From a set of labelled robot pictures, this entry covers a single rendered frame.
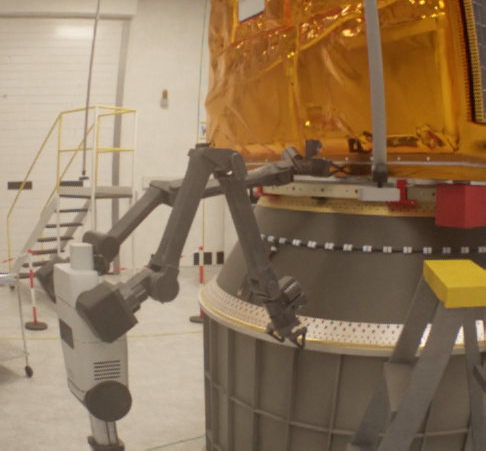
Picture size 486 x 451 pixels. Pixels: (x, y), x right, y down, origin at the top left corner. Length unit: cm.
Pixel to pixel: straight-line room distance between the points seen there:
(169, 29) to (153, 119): 181
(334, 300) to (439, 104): 82
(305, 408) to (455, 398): 61
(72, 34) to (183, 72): 240
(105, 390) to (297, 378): 80
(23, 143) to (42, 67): 139
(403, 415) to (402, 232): 99
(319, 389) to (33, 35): 852
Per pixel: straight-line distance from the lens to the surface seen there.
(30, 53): 962
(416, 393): 121
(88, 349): 155
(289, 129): 243
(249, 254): 160
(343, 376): 199
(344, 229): 211
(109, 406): 165
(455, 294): 114
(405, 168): 187
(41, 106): 948
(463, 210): 172
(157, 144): 1003
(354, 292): 200
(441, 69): 173
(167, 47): 1033
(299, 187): 225
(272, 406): 222
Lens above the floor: 174
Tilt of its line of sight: 3 degrees down
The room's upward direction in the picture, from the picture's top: 1 degrees clockwise
